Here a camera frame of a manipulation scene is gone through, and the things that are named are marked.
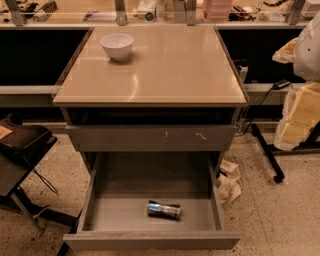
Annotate black power adapter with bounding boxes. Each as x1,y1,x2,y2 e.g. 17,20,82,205
272,79,290,90

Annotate crumpled white cloth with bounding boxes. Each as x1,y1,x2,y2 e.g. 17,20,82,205
217,160,241,205

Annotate pink stacked containers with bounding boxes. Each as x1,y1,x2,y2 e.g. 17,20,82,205
203,0,232,22

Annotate grey open middle drawer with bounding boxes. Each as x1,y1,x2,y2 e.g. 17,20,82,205
64,152,240,251

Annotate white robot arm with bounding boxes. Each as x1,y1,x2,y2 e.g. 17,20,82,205
293,12,320,82

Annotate black stand leg with wheel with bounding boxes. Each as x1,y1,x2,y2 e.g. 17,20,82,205
251,124,285,184

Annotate grey closed upper drawer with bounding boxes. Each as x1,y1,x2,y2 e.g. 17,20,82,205
66,125,235,152

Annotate black tray side table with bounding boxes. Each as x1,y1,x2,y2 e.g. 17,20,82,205
0,114,78,232

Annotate beige counter cabinet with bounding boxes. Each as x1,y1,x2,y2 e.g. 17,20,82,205
52,24,250,126

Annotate silver blue redbull can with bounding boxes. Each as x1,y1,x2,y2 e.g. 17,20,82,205
147,200,181,220

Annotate white ceramic bowl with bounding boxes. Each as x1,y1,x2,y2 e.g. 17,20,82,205
100,33,134,60

